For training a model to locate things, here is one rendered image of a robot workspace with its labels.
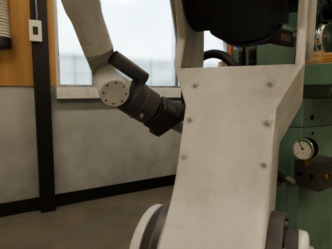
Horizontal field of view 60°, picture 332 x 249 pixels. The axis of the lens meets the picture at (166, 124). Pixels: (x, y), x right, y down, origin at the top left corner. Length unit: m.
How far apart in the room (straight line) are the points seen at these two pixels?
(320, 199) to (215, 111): 0.84
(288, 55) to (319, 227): 0.60
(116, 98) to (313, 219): 0.79
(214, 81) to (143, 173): 2.13
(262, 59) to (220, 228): 0.69
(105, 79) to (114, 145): 1.70
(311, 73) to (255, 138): 0.65
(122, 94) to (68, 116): 1.56
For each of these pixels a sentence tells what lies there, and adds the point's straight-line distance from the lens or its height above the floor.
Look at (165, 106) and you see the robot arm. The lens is 0.71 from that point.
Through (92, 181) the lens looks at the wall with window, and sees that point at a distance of 2.31.
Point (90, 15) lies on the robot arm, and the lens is 0.61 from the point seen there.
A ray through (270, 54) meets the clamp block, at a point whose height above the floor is 0.93.
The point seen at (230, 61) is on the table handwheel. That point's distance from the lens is 0.88.
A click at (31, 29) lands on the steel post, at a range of 2.07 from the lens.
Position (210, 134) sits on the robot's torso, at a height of 0.77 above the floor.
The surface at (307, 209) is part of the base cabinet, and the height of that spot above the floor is 0.44.
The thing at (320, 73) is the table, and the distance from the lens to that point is 0.94.
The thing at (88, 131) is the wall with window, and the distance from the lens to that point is 2.22.
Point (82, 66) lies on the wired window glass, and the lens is 2.28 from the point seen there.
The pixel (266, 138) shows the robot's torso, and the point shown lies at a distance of 0.32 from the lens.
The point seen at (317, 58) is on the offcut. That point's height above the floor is 0.92.
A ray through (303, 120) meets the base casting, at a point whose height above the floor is 0.73.
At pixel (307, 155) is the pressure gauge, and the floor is 0.64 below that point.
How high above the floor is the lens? 0.82
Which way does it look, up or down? 6 degrees down
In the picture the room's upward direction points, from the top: straight up
